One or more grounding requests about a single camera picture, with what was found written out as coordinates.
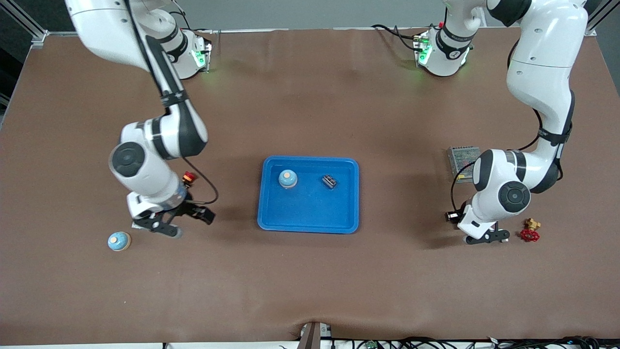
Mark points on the metal mesh power supply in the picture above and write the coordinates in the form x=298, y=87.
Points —
x=460, y=160

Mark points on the brass valve with red handwheel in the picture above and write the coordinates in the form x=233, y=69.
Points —
x=530, y=233

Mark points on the blue dome bell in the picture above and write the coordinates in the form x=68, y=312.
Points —
x=287, y=180
x=119, y=241

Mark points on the red button with yellow body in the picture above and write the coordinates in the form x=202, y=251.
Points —
x=189, y=178

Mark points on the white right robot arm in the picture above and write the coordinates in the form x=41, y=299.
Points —
x=145, y=174

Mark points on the blue plastic tray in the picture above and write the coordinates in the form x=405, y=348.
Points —
x=310, y=213

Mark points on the brown table mat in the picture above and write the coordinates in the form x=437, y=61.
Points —
x=310, y=281

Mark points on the dark brown electrolytic capacitor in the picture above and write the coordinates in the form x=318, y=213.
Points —
x=330, y=182

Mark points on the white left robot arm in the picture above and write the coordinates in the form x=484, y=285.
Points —
x=537, y=63

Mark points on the aluminium frame post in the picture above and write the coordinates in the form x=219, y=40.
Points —
x=24, y=22
x=595, y=19

